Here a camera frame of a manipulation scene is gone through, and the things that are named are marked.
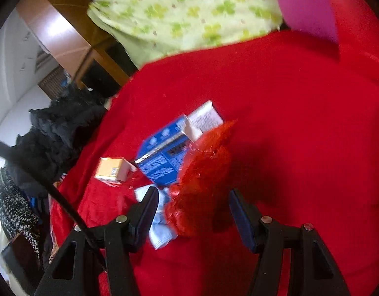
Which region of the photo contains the black cable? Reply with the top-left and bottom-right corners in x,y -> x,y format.
0,138 -> 108,273

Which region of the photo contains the black puffer jacket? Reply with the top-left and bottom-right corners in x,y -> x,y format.
6,83 -> 116,192

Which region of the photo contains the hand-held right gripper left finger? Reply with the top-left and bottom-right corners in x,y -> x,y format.
34,186 -> 161,296

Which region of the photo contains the black white speckled cloth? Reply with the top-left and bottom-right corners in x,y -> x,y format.
0,166 -> 44,261

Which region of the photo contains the light blue packet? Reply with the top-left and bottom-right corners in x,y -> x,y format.
134,185 -> 178,250

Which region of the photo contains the wooden cabinet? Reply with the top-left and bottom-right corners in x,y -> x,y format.
15,0 -> 131,88

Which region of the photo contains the red mesh net bag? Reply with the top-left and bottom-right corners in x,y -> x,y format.
163,119 -> 239,238

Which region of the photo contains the orange white carton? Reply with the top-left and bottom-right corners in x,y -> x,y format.
94,157 -> 138,185

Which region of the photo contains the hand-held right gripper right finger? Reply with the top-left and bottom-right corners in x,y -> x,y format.
228,188 -> 352,296

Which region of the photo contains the red fleece blanket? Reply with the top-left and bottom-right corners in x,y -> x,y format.
49,31 -> 379,296

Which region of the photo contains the pink pillow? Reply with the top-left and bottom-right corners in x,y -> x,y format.
270,0 -> 339,45

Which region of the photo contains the blue carton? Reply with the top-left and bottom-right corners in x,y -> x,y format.
135,114 -> 193,188

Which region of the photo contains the green clover-print sheet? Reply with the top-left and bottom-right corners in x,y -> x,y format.
86,0 -> 284,70

